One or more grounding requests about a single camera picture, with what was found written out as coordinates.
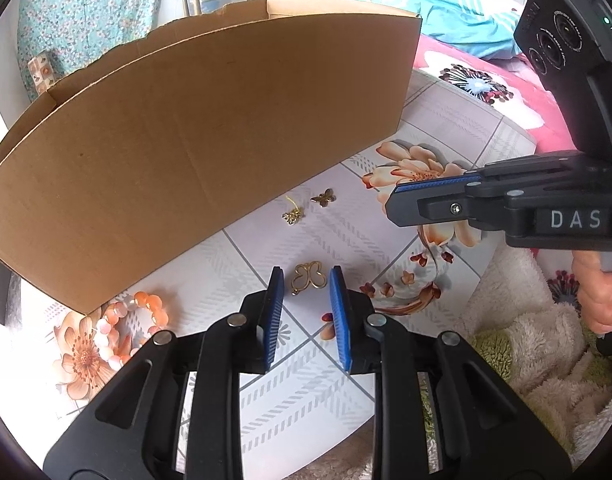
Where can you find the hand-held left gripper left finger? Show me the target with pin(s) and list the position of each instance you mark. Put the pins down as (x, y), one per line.
(271, 315)

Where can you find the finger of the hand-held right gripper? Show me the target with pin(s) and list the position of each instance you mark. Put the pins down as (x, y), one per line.
(403, 205)
(461, 207)

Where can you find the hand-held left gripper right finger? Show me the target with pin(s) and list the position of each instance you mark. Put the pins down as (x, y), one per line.
(341, 320)

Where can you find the gold butterfly outline pendant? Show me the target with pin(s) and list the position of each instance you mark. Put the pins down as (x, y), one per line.
(302, 280)

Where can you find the small gold butterfly charm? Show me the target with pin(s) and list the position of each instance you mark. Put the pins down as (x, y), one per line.
(323, 197)

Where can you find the gold flower stud earring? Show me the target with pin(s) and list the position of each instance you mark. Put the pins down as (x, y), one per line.
(292, 215)

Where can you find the brown cardboard box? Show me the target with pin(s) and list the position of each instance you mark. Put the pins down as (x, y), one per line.
(186, 135)

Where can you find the person's right hand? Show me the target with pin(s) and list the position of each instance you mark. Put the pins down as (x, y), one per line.
(603, 300)

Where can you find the pink floral blanket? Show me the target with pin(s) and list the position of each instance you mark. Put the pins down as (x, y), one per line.
(511, 105)

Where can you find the blue garment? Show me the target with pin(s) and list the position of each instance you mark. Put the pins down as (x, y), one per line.
(436, 15)

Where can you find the white fluffy robe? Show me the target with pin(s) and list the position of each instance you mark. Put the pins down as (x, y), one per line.
(536, 360)

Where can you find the teal floral hanging cloth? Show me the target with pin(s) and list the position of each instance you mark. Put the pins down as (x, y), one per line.
(86, 15)

